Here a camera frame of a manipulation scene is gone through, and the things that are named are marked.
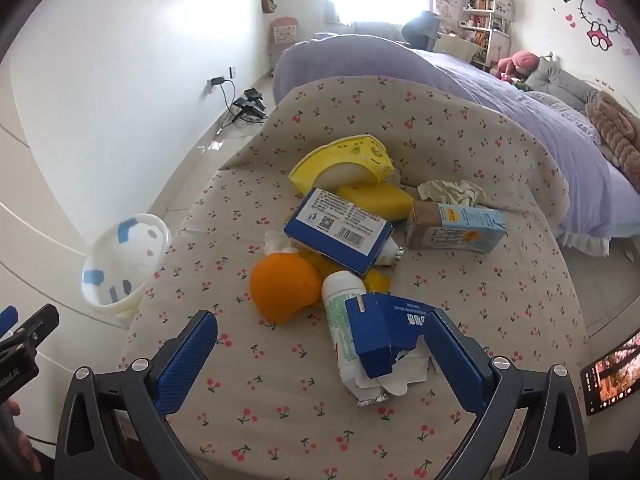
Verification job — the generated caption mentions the cream tissue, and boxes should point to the cream tissue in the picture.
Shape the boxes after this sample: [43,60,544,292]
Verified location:
[417,179,487,208]

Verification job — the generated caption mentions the yellow paper bowl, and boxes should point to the yellow paper bowl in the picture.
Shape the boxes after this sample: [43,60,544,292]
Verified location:
[288,133,396,196]

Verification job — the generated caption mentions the pink wall poster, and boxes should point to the pink wall poster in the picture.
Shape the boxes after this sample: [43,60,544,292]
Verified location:
[437,0,461,31]

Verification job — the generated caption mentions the lilac ruffled pillow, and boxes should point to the lilac ruffled pillow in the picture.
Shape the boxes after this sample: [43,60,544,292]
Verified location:
[530,91,608,146]

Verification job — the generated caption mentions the cherry print cloth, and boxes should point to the cherry print cloth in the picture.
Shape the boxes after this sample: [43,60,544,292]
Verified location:
[119,76,591,480]

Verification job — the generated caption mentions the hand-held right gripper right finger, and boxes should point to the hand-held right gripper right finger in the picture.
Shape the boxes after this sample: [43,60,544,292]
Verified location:
[424,307,590,480]

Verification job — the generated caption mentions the light blue drink carton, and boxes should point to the light blue drink carton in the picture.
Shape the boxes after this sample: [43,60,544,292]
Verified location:
[405,200,508,254]

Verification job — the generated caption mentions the bed with purple cover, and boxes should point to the bed with purple cover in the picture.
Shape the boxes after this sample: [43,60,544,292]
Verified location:
[272,32,640,256]

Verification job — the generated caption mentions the pink plush toy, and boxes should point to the pink plush toy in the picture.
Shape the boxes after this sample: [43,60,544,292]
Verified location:
[496,51,538,83]

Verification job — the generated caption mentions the grey upholstered bench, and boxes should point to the grey upholstered bench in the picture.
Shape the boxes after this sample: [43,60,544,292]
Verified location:
[350,22,406,42]

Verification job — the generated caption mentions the black device on stand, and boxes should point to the black device on stand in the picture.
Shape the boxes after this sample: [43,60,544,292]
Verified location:
[234,88,267,121]

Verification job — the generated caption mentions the white wardrobe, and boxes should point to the white wardrobe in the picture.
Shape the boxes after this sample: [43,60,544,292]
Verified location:
[0,55,131,361]

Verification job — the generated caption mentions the small white tissue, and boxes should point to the small white tissue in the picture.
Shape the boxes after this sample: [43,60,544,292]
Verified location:
[262,230,301,256]

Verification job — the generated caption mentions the pink stool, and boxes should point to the pink stool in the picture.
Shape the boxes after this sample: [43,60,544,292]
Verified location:
[269,16,300,68]

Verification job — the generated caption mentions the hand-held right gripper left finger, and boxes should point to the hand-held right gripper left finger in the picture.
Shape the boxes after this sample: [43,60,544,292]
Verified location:
[54,309,219,480]

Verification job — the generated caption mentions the orange peel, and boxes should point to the orange peel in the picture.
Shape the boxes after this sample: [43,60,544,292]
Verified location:
[249,252,323,323]

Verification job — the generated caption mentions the white bin with blue pattern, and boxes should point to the white bin with blue pattern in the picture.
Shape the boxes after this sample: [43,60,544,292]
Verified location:
[80,212,172,318]

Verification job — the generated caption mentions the black charger and cables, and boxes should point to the black charger and cables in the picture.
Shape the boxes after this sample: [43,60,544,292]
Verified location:
[215,80,266,133]

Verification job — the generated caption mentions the beige desk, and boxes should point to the beige desk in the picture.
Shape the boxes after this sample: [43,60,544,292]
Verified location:
[437,35,481,63]

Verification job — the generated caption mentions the grey pillow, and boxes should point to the grey pillow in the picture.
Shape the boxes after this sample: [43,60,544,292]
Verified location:
[525,55,598,111]

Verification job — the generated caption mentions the black smartphone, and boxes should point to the black smartphone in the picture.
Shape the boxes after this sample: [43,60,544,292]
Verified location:
[580,329,640,417]

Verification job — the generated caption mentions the small white green bottle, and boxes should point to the small white green bottle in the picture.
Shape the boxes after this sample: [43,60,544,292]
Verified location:
[377,237,405,267]

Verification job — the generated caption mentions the brown fuzzy pillow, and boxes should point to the brown fuzzy pillow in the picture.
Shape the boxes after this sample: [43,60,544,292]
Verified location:
[585,91,640,188]

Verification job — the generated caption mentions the large blue box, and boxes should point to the large blue box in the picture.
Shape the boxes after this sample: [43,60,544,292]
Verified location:
[284,187,394,276]

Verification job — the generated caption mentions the torn blue carton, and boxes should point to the torn blue carton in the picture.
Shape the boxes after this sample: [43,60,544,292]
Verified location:
[345,292,443,381]

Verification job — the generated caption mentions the white shelf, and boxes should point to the white shelf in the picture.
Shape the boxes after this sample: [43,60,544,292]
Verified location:
[460,0,516,68]

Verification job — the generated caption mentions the white tube with green print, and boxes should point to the white tube with green print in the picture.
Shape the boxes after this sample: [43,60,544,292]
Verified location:
[321,270,396,408]

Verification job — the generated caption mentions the person's left hand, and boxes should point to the person's left hand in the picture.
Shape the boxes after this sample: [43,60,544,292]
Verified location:
[0,401,42,474]

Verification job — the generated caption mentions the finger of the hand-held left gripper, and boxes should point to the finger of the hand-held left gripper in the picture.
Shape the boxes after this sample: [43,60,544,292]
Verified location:
[0,304,60,361]
[0,305,20,337]

